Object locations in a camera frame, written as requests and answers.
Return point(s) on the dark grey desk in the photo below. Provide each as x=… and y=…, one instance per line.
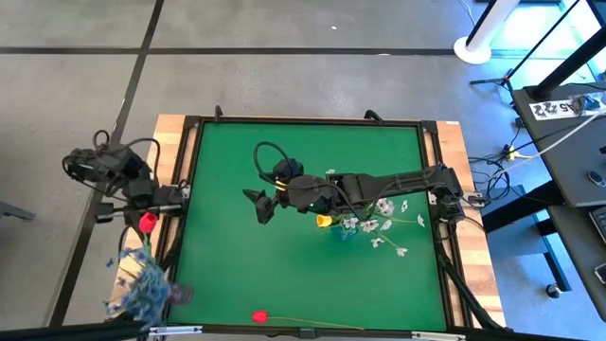
x=575, y=246

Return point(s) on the yellow plug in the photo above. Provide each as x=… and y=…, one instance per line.
x=511, y=153

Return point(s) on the black table frame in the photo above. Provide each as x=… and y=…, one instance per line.
x=308, y=120

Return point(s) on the pole with round white base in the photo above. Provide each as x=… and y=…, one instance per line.
x=473, y=52

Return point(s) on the white printed paper label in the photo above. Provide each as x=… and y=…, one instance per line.
x=554, y=110

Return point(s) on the computer mouse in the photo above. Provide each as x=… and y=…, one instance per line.
x=596, y=178

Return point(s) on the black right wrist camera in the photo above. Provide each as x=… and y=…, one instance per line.
x=288, y=169

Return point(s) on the silver frame bracket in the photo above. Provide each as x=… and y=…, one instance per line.
x=175, y=330
x=438, y=336

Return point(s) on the teal glass vase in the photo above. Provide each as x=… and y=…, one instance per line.
x=344, y=234

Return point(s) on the thin black tripod stand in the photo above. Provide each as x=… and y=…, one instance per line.
x=544, y=38

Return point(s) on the blue artificial flower bunch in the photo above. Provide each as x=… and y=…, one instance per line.
x=147, y=298
x=140, y=256

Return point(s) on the red artificial tulip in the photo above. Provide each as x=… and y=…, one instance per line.
x=147, y=222
x=259, y=316

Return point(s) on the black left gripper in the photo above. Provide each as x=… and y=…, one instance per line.
x=130, y=166

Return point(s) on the yellow artificial tulip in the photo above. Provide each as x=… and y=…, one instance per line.
x=324, y=221

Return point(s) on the grey chair leg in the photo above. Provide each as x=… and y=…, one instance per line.
x=14, y=210

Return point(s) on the black rig beam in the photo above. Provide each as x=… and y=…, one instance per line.
x=71, y=331

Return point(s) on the black keyboard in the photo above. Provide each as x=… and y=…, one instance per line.
x=600, y=225

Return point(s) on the black desk leg bar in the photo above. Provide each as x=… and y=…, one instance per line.
x=516, y=208

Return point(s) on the dark glass vase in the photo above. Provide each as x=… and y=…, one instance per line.
x=182, y=294

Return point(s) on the green table mat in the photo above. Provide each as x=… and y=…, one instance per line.
x=237, y=156

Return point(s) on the thick black pole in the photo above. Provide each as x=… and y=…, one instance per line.
x=568, y=68

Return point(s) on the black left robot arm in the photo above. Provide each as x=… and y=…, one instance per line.
x=85, y=166

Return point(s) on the small blue object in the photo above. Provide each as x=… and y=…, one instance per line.
x=589, y=103

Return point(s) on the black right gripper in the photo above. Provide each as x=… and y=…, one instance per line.
x=305, y=194

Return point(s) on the black caster wheel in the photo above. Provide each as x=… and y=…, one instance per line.
x=554, y=290

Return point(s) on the black phone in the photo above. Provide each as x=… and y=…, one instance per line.
x=601, y=274

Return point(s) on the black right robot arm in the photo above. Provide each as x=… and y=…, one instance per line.
x=402, y=181

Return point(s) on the black desk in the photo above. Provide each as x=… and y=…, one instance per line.
x=568, y=156

